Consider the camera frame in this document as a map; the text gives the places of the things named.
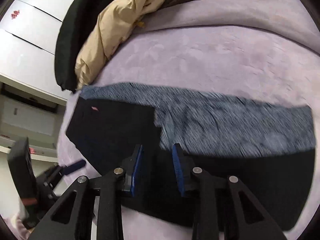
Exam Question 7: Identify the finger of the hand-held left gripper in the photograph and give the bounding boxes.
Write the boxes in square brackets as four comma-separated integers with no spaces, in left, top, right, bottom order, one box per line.
[61,159,87,176]

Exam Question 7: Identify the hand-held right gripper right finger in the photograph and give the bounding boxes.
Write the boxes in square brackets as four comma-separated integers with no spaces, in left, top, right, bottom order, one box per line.
[172,143,288,240]

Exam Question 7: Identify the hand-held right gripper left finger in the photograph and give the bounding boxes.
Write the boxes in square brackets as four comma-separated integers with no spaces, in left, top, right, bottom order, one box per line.
[29,144,145,240]

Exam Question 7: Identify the black pants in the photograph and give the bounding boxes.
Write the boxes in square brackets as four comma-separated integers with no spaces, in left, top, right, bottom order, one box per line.
[65,97,317,232]

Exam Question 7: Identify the white shelf unit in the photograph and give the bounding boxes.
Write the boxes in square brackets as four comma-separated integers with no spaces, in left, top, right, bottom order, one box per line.
[0,80,68,160]

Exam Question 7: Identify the lavender blanket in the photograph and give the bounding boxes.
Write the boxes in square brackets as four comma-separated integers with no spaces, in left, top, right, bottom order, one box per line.
[0,0,320,240]

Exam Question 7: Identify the white wardrobe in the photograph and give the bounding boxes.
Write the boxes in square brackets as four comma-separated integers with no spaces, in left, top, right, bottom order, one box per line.
[0,0,88,102]

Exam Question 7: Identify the black jacket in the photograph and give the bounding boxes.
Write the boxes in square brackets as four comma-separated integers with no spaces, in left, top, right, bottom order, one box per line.
[54,0,125,93]

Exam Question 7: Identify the beige jacket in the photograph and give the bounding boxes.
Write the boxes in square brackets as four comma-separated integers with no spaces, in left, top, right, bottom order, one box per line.
[74,0,175,91]

